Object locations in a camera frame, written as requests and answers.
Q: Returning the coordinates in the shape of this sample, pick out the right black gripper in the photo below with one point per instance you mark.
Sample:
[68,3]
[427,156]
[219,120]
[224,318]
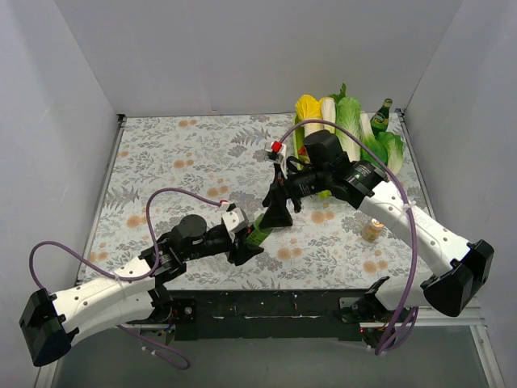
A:
[280,191]

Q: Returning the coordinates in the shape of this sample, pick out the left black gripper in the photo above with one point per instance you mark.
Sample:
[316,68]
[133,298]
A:
[236,246]

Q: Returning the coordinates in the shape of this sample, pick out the green pill bottle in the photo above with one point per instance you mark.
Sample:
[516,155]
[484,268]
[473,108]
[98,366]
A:
[255,234]

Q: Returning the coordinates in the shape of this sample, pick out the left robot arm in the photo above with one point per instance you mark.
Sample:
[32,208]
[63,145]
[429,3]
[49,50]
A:
[52,323]

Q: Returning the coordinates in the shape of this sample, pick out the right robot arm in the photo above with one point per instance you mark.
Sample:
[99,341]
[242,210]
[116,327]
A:
[459,268]

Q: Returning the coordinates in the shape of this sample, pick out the green vegetable tray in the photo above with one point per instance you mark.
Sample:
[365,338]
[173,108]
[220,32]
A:
[300,154]

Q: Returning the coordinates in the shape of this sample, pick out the small clear pill bottle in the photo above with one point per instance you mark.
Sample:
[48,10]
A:
[372,230]

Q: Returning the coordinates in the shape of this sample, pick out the yellow napa cabbage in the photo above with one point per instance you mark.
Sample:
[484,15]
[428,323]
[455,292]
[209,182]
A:
[309,108]

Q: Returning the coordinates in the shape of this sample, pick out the white green leek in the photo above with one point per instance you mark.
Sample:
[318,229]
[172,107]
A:
[328,109]

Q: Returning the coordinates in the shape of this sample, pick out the bok choy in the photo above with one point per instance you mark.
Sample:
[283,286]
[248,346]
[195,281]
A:
[368,138]

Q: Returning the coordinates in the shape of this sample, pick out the large green napa cabbage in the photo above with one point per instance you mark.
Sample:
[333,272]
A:
[348,117]

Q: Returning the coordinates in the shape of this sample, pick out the floral table mat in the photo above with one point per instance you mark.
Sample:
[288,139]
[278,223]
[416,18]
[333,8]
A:
[169,167]

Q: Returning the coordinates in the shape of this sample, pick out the green lettuce leaf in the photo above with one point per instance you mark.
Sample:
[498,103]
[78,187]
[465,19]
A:
[394,149]

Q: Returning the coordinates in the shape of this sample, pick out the green glass bottle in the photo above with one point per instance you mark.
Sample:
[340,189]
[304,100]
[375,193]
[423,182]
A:
[380,120]

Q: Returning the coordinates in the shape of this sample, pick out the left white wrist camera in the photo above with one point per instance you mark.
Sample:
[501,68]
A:
[233,218]

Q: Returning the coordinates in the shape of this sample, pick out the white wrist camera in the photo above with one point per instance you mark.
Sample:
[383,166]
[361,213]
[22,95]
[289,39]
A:
[233,218]
[275,152]

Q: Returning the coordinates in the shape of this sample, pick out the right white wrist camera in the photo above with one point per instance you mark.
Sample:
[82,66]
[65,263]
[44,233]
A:
[275,152]

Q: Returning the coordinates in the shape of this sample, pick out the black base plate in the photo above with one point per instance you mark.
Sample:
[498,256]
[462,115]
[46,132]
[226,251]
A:
[268,314]

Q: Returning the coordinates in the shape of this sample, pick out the aluminium rail frame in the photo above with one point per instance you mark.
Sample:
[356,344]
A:
[440,353]

